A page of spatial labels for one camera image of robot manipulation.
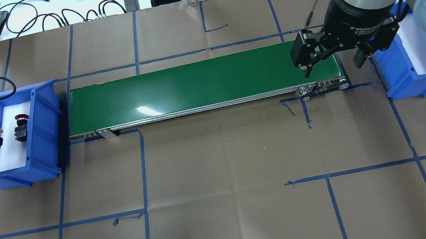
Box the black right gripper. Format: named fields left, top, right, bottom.
left=290, top=0, right=399, bottom=79

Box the red push button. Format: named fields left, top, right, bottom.
left=14, top=113, right=29, bottom=143

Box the white foam pad left bin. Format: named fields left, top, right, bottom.
left=0, top=101, right=30, bottom=172

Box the blue bin left side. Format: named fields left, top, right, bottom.
left=0, top=79, right=62, bottom=190

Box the blue bin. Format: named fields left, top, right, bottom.
left=374, top=10, right=426, bottom=100
left=0, top=79, right=62, bottom=190

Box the blue bin right side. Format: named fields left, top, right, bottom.
left=374, top=10, right=426, bottom=100

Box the green conveyor belt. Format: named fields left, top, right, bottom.
left=69, top=42, right=351, bottom=141

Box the black power adapter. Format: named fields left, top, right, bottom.
left=124, top=0, right=140, bottom=13

